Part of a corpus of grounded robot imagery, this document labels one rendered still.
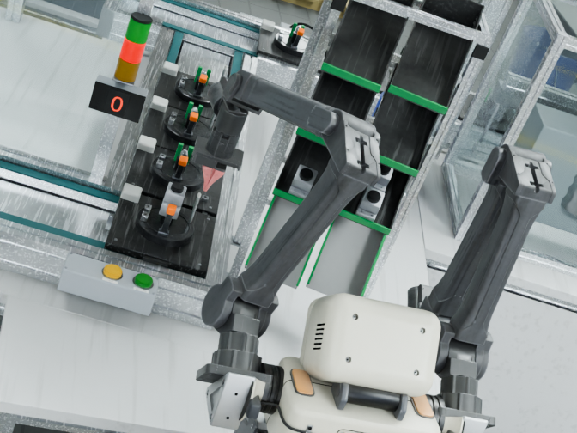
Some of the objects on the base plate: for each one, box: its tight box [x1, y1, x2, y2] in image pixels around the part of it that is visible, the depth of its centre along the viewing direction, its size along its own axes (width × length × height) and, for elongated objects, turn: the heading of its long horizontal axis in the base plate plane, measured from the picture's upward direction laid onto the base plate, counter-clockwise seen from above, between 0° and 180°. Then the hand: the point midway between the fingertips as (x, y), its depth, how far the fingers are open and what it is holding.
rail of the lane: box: [0, 218, 221, 330], centre depth 241 cm, size 6×89×11 cm, turn 61°
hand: (206, 186), depth 226 cm, fingers closed
